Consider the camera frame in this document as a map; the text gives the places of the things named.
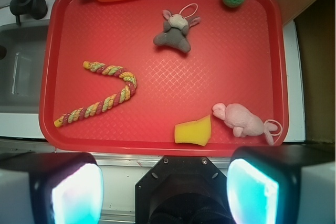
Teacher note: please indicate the yellow sponge wedge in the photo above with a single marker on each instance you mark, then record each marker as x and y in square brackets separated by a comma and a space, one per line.
[196, 132]

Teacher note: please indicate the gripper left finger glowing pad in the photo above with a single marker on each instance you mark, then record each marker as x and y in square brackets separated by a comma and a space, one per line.
[50, 188]

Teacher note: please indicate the grey sink basin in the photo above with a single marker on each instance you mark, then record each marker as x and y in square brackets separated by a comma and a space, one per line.
[22, 60]

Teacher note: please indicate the pink plush bunny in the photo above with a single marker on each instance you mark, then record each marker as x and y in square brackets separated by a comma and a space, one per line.
[244, 123]

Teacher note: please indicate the grey plush bunny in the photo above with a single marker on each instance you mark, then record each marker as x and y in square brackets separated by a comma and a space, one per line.
[176, 28]

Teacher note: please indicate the black faucet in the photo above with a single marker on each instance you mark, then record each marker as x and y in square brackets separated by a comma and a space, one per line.
[37, 9]

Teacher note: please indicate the red plastic tray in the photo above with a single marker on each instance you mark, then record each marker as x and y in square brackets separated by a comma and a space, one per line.
[236, 56]

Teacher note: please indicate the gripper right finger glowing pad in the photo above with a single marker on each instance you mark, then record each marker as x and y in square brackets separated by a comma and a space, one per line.
[282, 184]

